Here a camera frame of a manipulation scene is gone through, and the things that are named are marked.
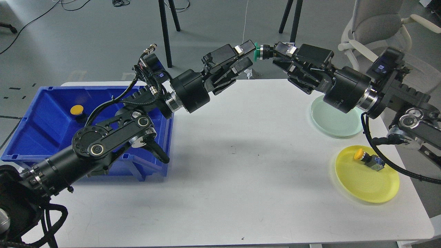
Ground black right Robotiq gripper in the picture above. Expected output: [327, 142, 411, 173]
[273, 42, 371, 113]

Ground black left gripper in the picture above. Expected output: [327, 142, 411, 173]
[165, 40, 256, 113]

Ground green push button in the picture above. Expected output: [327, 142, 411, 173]
[253, 42, 275, 62]

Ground yellow push button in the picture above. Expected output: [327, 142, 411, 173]
[354, 148, 386, 171]
[70, 105, 88, 123]

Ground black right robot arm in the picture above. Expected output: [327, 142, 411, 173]
[260, 42, 441, 184]

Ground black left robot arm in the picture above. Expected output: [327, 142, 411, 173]
[1, 40, 256, 248]

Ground pale green plate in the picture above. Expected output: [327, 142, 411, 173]
[310, 96, 362, 138]

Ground yellow plate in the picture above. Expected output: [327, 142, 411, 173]
[334, 145, 400, 204]

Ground black tripod legs right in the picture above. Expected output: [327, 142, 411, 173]
[278, 0, 304, 45]

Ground black tripod legs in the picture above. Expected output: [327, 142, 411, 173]
[158, 0, 181, 68]
[278, 0, 304, 45]

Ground grey office chair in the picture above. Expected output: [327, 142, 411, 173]
[338, 0, 440, 94]

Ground black tripod legs left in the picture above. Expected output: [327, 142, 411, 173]
[158, 0, 181, 68]

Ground blue plastic bin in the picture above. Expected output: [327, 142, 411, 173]
[1, 86, 168, 182]

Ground white cable with plug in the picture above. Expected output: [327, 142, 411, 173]
[241, 0, 252, 78]

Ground black floor cable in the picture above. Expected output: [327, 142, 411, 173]
[0, 0, 92, 55]

